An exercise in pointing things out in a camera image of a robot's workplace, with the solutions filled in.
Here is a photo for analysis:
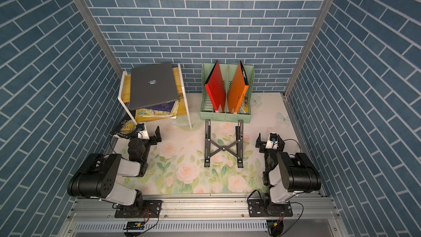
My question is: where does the small black circuit board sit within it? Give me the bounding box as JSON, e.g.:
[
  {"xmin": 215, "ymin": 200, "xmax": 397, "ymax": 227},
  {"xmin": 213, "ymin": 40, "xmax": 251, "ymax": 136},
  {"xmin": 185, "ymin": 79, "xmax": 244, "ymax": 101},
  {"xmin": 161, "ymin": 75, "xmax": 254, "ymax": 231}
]
[{"xmin": 123, "ymin": 221, "xmax": 146, "ymax": 231}]

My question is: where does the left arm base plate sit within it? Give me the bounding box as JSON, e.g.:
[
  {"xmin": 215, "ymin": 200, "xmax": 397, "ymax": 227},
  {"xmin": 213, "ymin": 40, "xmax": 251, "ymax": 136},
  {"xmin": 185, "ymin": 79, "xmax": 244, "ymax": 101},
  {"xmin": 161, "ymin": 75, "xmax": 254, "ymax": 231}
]
[{"xmin": 115, "ymin": 200, "xmax": 163, "ymax": 218}]

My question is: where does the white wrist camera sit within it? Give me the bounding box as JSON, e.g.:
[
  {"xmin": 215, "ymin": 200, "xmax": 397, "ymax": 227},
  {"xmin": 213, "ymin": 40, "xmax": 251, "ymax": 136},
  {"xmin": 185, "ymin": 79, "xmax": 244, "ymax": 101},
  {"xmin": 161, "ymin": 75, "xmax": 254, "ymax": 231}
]
[
  {"xmin": 136, "ymin": 123, "xmax": 149, "ymax": 140},
  {"xmin": 265, "ymin": 133, "xmax": 280, "ymax": 149}
]

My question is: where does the red file folder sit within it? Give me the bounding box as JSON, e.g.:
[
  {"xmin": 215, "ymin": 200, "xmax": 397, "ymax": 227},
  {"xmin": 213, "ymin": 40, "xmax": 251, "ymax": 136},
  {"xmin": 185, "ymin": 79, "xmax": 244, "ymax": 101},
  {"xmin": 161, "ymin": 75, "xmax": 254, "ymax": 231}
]
[{"xmin": 205, "ymin": 61, "xmax": 226, "ymax": 113}]

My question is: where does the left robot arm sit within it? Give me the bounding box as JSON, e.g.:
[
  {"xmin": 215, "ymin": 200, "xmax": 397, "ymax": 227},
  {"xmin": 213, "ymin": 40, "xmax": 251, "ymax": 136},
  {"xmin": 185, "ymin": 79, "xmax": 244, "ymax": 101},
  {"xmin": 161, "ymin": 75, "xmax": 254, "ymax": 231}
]
[{"xmin": 67, "ymin": 127, "xmax": 162, "ymax": 208}]

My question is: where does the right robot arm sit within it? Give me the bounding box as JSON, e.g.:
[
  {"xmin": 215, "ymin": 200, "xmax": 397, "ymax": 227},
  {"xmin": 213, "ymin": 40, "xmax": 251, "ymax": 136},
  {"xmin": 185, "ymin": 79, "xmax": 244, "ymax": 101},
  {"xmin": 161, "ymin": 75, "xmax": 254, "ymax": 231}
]
[{"xmin": 255, "ymin": 133, "xmax": 322, "ymax": 206}]

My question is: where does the black book gold emblem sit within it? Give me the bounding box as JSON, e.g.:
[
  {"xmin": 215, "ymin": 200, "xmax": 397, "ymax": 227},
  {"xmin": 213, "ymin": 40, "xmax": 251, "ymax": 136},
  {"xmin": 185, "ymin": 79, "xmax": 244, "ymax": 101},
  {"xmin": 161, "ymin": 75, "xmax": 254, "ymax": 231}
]
[{"xmin": 110, "ymin": 115, "xmax": 137, "ymax": 139}]

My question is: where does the aluminium frame rail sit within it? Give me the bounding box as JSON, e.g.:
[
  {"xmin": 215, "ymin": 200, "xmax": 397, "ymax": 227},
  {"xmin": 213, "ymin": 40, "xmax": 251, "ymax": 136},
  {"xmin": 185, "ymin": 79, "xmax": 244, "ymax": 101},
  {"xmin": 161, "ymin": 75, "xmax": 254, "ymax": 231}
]
[{"xmin": 59, "ymin": 193, "xmax": 347, "ymax": 237}]

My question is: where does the yellow-green illustrated book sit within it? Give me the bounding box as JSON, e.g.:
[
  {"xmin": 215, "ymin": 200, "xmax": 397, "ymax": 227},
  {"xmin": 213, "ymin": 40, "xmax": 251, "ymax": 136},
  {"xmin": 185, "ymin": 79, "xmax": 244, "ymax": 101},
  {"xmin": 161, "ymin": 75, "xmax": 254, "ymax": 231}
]
[{"xmin": 136, "ymin": 100, "xmax": 180, "ymax": 117}]

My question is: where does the mint green file organizer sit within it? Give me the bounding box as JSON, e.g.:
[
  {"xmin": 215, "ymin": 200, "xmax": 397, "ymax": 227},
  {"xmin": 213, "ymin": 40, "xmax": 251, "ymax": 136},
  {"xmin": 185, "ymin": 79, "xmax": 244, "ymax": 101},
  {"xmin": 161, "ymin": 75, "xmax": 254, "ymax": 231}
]
[{"xmin": 200, "ymin": 62, "xmax": 255, "ymax": 123}]

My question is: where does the floral table mat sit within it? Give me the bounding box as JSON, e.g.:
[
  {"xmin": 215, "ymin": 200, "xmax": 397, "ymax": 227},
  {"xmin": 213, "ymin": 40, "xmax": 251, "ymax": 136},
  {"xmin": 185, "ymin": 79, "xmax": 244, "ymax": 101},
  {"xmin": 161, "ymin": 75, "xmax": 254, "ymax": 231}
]
[{"xmin": 116, "ymin": 93, "xmax": 303, "ymax": 195}]

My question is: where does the wooden white-framed shelf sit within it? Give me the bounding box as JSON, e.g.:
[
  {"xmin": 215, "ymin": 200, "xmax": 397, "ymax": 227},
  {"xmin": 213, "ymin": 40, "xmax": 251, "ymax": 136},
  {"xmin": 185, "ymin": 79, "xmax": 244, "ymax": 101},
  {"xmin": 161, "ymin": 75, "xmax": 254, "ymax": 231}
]
[{"xmin": 117, "ymin": 63, "xmax": 193, "ymax": 128}]

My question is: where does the dark blue book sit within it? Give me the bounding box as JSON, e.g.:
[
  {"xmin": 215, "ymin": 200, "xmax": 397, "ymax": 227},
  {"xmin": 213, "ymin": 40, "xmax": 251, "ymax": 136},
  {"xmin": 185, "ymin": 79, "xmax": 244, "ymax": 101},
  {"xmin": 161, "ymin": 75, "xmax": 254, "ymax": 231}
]
[{"xmin": 150, "ymin": 101, "xmax": 177, "ymax": 113}]

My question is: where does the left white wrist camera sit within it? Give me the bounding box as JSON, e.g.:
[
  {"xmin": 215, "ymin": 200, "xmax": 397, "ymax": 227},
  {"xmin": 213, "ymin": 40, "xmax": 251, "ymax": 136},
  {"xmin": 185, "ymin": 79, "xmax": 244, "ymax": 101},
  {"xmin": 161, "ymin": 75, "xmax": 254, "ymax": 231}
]
[{"xmin": 136, "ymin": 123, "xmax": 149, "ymax": 140}]

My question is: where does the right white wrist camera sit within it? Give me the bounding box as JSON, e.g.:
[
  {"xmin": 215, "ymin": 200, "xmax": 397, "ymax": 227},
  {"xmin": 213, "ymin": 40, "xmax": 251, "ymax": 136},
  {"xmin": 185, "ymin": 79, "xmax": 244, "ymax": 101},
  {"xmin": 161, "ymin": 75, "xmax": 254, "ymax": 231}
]
[{"xmin": 265, "ymin": 133, "xmax": 280, "ymax": 149}]

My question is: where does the orange file folder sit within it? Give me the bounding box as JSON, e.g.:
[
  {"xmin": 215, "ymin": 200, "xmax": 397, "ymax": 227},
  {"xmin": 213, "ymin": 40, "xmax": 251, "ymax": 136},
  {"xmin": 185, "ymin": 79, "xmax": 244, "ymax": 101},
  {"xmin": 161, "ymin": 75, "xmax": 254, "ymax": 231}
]
[{"xmin": 227, "ymin": 61, "xmax": 249, "ymax": 114}]

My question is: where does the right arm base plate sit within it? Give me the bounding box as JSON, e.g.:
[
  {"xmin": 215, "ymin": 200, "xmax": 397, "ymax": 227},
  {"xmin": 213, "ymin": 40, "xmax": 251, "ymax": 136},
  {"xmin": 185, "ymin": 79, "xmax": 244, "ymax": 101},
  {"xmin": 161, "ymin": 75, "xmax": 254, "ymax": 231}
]
[{"xmin": 247, "ymin": 199, "xmax": 293, "ymax": 217}]

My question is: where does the black folding laptop stand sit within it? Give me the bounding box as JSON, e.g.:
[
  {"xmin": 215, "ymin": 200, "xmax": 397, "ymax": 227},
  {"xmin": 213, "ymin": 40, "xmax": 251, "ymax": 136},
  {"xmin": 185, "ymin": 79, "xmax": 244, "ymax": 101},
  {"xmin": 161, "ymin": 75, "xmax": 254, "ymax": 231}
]
[{"xmin": 203, "ymin": 119, "xmax": 244, "ymax": 168}]

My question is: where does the grey laptop computer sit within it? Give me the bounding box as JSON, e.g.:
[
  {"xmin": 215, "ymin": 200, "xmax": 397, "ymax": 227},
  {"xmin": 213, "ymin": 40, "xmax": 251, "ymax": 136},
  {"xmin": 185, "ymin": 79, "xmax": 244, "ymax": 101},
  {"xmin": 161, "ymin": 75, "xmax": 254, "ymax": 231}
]
[{"xmin": 129, "ymin": 63, "xmax": 179, "ymax": 110}]

